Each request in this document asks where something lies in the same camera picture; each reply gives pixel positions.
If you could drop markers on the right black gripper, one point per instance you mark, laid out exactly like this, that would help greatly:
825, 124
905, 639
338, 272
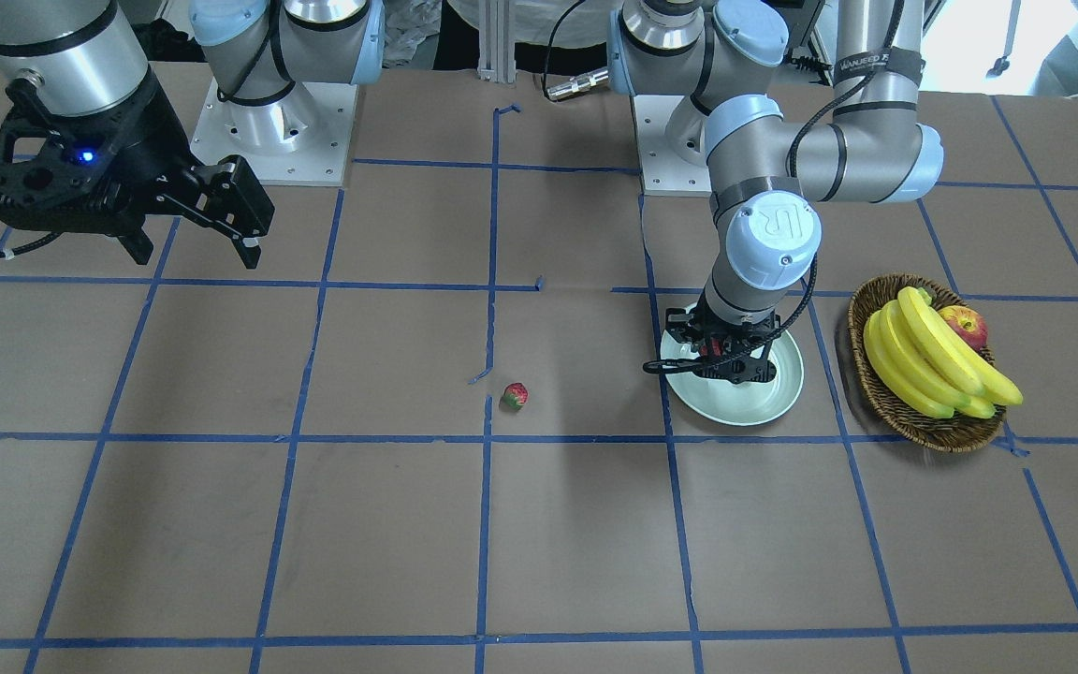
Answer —
148, 134

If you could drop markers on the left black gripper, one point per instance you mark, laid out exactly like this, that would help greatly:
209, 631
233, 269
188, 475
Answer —
724, 320

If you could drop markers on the red strawberry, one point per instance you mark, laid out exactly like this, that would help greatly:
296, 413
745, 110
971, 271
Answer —
711, 349
514, 397

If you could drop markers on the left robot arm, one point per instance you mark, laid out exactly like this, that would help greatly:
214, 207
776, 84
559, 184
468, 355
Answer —
766, 175

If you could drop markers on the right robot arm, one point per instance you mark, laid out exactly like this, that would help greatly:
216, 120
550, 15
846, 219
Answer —
88, 57

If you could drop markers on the light green plate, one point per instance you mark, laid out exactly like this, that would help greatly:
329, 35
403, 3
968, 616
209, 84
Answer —
750, 403

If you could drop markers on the yellow banana bunch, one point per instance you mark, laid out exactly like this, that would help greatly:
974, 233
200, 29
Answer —
921, 359

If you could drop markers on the red yellow apple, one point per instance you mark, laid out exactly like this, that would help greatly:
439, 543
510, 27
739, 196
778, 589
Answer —
967, 324

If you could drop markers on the wicker basket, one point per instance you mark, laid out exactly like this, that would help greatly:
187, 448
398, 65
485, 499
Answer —
867, 393

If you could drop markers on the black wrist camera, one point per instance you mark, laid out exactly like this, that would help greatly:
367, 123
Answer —
64, 174

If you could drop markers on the aluminium frame post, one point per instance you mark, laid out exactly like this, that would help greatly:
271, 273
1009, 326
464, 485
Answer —
496, 42

